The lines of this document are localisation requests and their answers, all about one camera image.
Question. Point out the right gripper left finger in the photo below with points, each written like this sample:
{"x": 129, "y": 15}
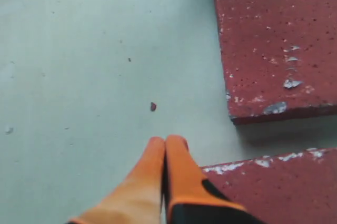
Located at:
{"x": 138, "y": 199}

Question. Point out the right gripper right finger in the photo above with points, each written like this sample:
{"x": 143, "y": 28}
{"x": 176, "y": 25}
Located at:
{"x": 190, "y": 197}

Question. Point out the red brick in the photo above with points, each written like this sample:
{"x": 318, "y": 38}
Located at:
{"x": 297, "y": 187}
{"x": 279, "y": 58}

